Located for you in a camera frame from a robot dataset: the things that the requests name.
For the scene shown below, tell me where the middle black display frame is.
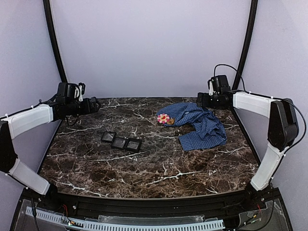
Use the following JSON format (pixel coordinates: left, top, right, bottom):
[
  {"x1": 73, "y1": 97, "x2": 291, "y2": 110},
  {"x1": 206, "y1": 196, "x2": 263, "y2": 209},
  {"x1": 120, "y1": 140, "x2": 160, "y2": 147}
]
[{"x1": 111, "y1": 137, "x2": 128, "y2": 150}]

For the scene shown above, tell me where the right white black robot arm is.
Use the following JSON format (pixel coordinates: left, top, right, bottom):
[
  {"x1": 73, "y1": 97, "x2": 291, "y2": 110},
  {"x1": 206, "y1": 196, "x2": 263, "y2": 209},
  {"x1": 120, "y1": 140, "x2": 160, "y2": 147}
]
[{"x1": 196, "y1": 75, "x2": 299, "y2": 204}]

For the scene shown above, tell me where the left black frame post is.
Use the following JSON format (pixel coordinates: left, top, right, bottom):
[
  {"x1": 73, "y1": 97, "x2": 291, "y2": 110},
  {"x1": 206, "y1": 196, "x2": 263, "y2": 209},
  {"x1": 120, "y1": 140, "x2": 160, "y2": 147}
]
[{"x1": 43, "y1": 0, "x2": 68, "y2": 83}]

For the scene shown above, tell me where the black frame post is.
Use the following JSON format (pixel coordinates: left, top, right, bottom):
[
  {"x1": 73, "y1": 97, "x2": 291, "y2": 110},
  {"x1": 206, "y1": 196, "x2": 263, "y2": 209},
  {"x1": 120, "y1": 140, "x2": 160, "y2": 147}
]
[
  {"x1": 43, "y1": 0, "x2": 68, "y2": 83},
  {"x1": 232, "y1": 0, "x2": 258, "y2": 90}
]

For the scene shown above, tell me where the black display frame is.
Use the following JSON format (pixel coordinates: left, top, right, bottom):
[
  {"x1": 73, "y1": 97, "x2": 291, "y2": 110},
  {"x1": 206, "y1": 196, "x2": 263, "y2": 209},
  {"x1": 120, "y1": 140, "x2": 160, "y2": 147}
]
[
  {"x1": 111, "y1": 137, "x2": 128, "y2": 150},
  {"x1": 101, "y1": 131, "x2": 116, "y2": 143},
  {"x1": 124, "y1": 138, "x2": 142, "y2": 153}
]

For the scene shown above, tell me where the blue checkered shirt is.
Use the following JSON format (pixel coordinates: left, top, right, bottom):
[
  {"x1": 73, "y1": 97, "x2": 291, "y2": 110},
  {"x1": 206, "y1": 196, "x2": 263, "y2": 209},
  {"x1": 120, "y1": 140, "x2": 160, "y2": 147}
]
[{"x1": 156, "y1": 102, "x2": 227, "y2": 151}]

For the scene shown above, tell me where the white slotted cable duct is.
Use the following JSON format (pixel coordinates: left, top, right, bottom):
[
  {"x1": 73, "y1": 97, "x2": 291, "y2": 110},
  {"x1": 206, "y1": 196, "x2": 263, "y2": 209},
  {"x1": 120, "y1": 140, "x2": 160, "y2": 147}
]
[{"x1": 36, "y1": 209, "x2": 225, "y2": 231}]

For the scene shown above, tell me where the right black frame post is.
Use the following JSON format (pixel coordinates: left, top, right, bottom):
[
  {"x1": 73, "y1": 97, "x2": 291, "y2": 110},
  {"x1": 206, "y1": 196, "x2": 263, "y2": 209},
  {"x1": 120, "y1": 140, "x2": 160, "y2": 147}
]
[{"x1": 232, "y1": 0, "x2": 258, "y2": 90}]

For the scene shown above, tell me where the black aluminium front rail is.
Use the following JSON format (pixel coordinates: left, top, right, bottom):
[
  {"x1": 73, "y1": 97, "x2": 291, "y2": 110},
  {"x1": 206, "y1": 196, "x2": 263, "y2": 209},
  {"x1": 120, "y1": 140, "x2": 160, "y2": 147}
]
[{"x1": 59, "y1": 192, "x2": 248, "y2": 218}]

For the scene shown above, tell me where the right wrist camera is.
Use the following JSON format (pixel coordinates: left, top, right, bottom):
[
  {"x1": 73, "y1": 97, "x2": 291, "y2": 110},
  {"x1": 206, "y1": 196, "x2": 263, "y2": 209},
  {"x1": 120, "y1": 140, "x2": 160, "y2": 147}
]
[{"x1": 208, "y1": 78, "x2": 216, "y2": 96}]

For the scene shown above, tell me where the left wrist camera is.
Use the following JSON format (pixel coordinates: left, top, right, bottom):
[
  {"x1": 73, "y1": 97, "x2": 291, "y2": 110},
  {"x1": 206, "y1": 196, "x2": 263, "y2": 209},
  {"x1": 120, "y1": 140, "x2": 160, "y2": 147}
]
[{"x1": 78, "y1": 82, "x2": 86, "y2": 102}]

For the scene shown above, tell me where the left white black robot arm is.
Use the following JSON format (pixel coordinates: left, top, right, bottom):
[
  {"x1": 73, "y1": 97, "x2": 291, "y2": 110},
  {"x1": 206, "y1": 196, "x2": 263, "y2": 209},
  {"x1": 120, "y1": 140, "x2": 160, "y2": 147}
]
[{"x1": 0, "y1": 82, "x2": 101, "y2": 203}]

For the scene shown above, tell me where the right black display frame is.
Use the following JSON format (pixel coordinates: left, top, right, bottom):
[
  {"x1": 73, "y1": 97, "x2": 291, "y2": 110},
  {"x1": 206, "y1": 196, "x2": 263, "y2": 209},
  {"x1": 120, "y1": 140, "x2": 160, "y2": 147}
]
[{"x1": 124, "y1": 138, "x2": 142, "y2": 153}]

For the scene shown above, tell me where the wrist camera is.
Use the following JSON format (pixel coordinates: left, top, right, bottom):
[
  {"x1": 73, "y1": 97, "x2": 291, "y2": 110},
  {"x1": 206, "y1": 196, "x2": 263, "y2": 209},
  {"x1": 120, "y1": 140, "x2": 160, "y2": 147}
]
[
  {"x1": 208, "y1": 78, "x2": 216, "y2": 96},
  {"x1": 78, "y1": 82, "x2": 86, "y2": 102}
]

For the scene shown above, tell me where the pink flower brooch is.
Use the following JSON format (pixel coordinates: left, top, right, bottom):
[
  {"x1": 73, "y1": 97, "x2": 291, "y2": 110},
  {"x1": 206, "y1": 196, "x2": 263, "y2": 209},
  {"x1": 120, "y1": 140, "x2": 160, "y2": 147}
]
[{"x1": 157, "y1": 114, "x2": 170, "y2": 124}]

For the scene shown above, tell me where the gold round brooch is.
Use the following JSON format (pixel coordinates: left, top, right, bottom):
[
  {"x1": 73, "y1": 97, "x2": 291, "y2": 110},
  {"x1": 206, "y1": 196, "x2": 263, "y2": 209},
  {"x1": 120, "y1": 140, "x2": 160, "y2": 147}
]
[{"x1": 167, "y1": 118, "x2": 175, "y2": 125}]

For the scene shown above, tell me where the left black display frame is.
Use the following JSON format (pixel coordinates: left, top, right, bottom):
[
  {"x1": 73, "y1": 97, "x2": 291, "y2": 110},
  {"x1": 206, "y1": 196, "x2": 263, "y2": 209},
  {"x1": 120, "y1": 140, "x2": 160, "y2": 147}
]
[{"x1": 101, "y1": 131, "x2": 116, "y2": 143}]

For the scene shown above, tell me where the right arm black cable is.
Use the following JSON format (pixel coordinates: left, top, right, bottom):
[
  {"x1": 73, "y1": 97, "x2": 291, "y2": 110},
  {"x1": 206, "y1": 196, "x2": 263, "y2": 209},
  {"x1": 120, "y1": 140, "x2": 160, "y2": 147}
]
[{"x1": 213, "y1": 63, "x2": 247, "y2": 91}]

